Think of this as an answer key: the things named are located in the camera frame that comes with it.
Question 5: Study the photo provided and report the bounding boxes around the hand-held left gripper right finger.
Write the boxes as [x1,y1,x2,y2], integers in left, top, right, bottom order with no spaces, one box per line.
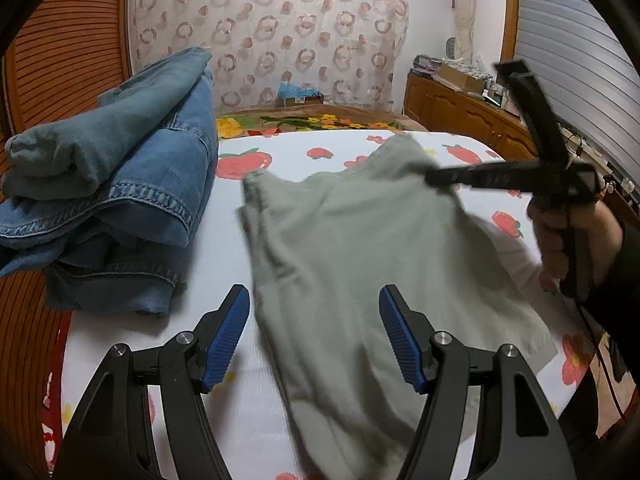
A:
[378,284,576,480]

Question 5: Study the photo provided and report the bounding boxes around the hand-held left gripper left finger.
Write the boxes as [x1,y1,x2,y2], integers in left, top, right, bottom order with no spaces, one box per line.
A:
[60,284,250,480]

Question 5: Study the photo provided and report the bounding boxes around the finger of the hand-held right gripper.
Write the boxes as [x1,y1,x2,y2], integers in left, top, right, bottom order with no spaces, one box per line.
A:
[424,161,552,194]
[492,58,572,167]

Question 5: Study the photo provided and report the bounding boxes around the grey pants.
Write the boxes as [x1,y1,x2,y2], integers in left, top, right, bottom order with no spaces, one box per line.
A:
[238,132,559,480]

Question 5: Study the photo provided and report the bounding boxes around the person's right forearm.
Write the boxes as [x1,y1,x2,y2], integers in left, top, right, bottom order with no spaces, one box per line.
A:
[582,212,640,346]

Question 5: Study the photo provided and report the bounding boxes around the person's right hand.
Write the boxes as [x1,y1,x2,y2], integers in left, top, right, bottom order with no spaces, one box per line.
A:
[528,204,624,289]

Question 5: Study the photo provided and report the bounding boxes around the strawberry print bed sheet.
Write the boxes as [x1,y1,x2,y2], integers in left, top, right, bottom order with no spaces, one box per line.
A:
[42,130,602,480]

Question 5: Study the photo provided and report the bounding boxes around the wooden side cabinet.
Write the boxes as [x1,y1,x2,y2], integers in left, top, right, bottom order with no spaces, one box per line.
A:
[403,71,640,223]

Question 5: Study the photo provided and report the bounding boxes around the cardboard box with papers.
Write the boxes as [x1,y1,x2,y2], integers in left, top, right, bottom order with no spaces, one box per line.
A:
[439,60,489,93]

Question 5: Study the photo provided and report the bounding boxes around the grey window blind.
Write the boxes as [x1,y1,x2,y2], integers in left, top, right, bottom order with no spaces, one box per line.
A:
[514,0,640,173]

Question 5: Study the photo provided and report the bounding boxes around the dark blue jeans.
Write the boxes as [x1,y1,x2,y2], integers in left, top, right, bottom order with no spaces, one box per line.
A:
[44,237,202,317]

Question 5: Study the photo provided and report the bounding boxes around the tied beige side curtain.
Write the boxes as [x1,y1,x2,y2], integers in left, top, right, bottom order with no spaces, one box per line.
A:
[451,0,477,63]

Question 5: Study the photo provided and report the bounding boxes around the medium blue jeans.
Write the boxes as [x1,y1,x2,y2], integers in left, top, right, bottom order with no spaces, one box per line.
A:
[0,79,220,278]

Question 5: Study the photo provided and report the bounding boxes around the floral blanket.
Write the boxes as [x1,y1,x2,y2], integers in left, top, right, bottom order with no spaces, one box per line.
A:
[215,106,427,142]

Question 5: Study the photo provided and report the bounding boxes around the small cardboard box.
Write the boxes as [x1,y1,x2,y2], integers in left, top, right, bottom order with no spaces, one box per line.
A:
[279,94,325,109]

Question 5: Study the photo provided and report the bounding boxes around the faded light blue jeans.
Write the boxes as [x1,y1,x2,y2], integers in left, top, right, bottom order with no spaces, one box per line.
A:
[4,46,214,202]

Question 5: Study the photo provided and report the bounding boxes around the sheer circle-pattern curtain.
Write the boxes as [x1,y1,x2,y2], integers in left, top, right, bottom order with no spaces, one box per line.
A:
[129,0,410,112]

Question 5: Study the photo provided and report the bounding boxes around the brown slatted wardrobe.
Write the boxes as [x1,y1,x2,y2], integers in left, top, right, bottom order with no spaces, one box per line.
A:
[0,0,135,461]

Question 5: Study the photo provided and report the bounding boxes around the wooden window frame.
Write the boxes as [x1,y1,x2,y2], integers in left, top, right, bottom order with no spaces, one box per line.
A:
[501,0,522,63]

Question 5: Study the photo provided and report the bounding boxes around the black cable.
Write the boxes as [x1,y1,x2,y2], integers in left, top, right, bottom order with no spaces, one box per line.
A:
[570,294,632,423]

